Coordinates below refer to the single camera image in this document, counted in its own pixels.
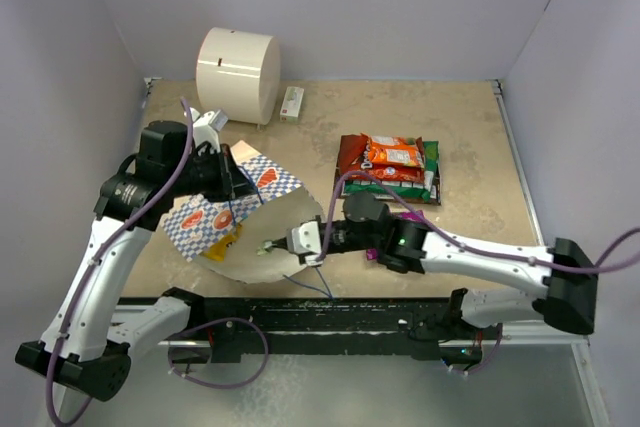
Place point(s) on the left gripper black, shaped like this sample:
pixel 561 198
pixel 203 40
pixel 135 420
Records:
pixel 232 182

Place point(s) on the purple snack bag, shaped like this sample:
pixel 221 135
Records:
pixel 371 254

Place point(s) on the blue checkered paper bag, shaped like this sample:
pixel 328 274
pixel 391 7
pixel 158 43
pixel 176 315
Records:
pixel 282 203

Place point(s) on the brown kettle chips bag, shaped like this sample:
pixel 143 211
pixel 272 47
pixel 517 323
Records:
pixel 428 193

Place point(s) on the yellow snack packet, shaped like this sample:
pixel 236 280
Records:
pixel 218 251

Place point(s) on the red doritos bag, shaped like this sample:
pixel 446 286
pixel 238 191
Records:
pixel 352 157

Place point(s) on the green snack bag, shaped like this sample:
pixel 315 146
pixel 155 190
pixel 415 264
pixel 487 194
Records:
pixel 431 155

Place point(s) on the orange white candy bag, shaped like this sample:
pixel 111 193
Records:
pixel 395 151

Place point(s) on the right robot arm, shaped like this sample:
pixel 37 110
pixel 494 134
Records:
pixel 556 284

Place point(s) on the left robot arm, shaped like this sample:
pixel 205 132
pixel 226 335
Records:
pixel 80 349

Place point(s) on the small green white box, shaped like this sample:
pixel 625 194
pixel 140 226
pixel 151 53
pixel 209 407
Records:
pixel 292 104

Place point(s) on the white cylindrical container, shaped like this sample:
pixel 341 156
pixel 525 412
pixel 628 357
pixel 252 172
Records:
pixel 239 73

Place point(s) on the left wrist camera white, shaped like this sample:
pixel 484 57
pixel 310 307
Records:
pixel 207 126

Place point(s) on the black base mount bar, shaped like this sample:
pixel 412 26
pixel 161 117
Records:
pixel 425 329

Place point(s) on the aluminium frame rail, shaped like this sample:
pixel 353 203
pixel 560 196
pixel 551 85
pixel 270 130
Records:
pixel 498 91

